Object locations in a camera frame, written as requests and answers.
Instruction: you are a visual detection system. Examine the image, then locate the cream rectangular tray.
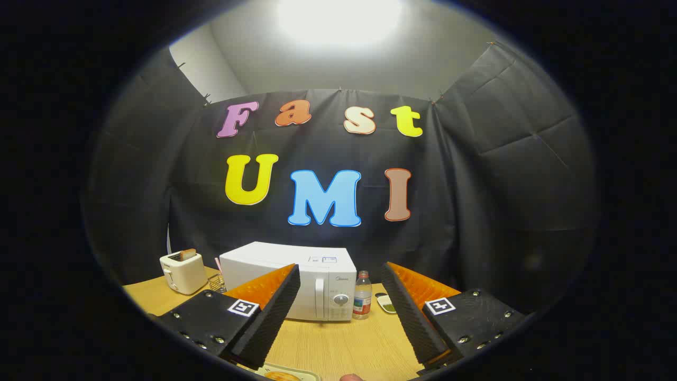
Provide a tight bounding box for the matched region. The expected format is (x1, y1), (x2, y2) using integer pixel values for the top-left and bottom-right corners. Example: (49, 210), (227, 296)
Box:
(262, 363), (321, 381)

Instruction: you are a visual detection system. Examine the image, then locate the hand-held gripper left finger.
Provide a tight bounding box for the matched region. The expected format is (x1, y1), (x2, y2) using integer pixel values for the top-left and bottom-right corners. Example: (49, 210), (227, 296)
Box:
(153, 264), (301, 371)

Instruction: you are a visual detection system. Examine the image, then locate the black backdrop cloth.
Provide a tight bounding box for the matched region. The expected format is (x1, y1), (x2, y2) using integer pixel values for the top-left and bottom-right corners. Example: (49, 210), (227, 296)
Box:
(82, 42), (601, 318)

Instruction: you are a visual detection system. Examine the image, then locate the white microwave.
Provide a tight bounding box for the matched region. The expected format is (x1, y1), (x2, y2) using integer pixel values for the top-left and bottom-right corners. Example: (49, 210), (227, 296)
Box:
(219, 242), (358, 322)

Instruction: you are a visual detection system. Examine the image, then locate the white toaster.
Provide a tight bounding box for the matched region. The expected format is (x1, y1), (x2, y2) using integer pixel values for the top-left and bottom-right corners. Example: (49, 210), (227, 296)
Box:
(160, 251), (208, 295)

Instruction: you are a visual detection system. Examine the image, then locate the clear plastic water bottle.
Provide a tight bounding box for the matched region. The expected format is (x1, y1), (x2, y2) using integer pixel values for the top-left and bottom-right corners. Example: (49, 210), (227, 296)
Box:
(353, 270), (372, 320)

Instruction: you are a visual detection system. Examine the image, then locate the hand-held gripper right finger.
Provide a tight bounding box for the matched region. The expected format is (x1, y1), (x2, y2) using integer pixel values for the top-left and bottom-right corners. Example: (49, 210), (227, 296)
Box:
(381, 261), (529, 374)

